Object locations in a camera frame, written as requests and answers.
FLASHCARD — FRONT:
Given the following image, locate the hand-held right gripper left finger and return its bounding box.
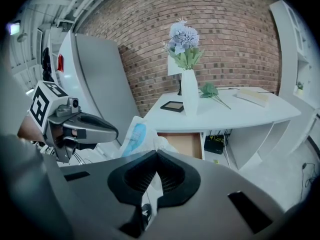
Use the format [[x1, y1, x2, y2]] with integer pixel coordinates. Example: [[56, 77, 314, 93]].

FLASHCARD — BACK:
[[59, 150, 159, 240]]

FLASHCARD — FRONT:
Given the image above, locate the person's left forearm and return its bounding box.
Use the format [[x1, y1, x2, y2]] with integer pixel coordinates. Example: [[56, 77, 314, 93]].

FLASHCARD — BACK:
[[16, 113, 47, 145]]

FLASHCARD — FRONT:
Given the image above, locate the pale blue flower bouquet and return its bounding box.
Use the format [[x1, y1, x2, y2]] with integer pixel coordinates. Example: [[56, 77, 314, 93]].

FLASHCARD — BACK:
[[163, 18, 205, 71]]

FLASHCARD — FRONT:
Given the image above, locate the red paper decoration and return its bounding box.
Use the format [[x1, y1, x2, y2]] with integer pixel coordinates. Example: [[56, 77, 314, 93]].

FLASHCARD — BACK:
[[56, 54, 65, 73]]

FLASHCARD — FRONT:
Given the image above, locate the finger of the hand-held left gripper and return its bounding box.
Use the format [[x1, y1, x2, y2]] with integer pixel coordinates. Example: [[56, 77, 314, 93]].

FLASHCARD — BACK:
[[71, 112, 118, 132], [62, 120, 119, 145]]

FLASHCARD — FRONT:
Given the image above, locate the black bag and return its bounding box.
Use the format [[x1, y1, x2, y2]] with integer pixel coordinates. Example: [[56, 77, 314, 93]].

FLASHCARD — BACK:
[[41, 47, 55, 82]]

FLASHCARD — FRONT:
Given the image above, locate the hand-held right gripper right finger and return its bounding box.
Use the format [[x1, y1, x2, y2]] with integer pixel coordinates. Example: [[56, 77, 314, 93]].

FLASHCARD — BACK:
[[143, 150, 287, 240]]

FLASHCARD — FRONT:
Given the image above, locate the black adapter cable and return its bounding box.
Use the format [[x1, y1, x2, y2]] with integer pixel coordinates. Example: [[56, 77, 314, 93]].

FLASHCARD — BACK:
[[301, 162, 316, 200]]

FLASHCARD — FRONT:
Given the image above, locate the white bookcase cabinet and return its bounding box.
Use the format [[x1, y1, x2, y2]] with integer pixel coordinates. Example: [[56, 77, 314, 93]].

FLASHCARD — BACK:
[[269, 0, 316, 110]]

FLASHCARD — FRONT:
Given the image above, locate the small grey gripper camera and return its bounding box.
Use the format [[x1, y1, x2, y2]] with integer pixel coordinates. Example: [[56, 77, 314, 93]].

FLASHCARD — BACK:
[[55, 97, 81, 117]]

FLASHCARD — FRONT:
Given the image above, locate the cream book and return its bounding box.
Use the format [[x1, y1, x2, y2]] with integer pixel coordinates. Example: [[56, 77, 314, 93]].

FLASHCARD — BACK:
[[233, 88, 272, 108]]

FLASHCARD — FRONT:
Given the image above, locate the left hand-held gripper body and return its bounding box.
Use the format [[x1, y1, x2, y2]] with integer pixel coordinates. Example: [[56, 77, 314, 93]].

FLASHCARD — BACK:
[[27, 80, 87, 164]]

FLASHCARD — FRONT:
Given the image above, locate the person's right shoe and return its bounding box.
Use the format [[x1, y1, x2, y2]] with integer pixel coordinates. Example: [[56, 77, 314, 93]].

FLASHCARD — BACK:
[[141, 203, 153, 224]]

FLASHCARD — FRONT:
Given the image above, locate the white desk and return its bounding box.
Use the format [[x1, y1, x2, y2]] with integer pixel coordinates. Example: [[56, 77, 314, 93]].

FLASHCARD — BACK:
[[143, 86, 302, 171]]

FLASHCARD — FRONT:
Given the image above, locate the clear plastic bag with blue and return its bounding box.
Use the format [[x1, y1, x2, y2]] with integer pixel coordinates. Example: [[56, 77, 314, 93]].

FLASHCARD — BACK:
[[119, 115, 180, 205]]

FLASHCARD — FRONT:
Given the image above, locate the black picture frame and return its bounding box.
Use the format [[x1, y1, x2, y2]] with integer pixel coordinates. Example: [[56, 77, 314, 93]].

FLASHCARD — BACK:
[[160, 100, 185, 114]]

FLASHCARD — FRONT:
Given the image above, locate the wooden drawer with white front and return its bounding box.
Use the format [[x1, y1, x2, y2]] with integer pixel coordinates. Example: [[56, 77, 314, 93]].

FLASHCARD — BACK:
[[156, 131, 206, 161]]

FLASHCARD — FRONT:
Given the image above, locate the white ribbed vase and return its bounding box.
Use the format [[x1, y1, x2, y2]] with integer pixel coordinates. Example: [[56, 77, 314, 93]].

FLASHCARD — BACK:
[[180, 69, 200, 117]]

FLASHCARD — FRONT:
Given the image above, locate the grey refrigerator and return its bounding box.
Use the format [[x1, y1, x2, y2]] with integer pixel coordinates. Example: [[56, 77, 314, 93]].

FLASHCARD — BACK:
[[57, 31, 142, 160]]

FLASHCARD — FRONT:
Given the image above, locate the long white cable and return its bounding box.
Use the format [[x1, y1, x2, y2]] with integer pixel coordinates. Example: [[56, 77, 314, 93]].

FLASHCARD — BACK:
[[223, 133, 232, 170]]

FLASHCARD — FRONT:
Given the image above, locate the person's left hand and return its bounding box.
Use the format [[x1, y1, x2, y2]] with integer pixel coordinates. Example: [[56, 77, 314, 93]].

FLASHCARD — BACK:
[[52, 125, 77, 144]]

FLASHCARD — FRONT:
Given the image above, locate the black box under desk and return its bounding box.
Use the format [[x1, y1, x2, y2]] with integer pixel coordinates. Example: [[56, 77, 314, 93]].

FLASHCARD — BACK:
[[204, 135, 225, 155]]

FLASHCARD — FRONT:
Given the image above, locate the loose green leaf sprig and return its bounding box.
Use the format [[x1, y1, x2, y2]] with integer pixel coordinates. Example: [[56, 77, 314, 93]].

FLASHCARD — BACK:
[[198, 82, 232, 110]]

